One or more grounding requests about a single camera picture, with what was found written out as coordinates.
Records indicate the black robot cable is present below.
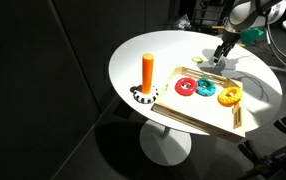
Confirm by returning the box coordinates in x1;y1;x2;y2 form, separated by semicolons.
267;39;286;85
263;6;286;68

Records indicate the white table pedestal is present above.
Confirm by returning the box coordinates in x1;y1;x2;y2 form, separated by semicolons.
139;119;193;167

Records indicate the wooden tray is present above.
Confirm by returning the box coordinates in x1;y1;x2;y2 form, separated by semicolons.
150;65;247;138

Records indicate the blue ring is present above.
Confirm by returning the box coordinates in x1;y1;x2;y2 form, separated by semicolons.
196;77;217;97

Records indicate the small green ring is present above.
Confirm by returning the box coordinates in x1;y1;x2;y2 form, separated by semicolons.
191;55;204;64

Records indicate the orange post stacker checkered base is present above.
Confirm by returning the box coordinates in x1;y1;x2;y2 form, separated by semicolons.
132;52;160;105

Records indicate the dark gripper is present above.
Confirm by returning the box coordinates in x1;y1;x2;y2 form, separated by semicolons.
211;29;241;65

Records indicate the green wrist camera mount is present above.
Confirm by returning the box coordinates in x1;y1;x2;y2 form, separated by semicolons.
239;27;265;46

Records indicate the grey crumpled bag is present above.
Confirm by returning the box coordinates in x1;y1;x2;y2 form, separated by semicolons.
174;13;194;32

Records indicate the orange knobbly ring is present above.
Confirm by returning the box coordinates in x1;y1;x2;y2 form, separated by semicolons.
217;86;244;108

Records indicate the red ring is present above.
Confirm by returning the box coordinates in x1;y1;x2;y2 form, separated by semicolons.
174;77;199;97

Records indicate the dark metal rack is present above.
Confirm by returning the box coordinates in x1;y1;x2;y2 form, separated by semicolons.
191;0;232;33

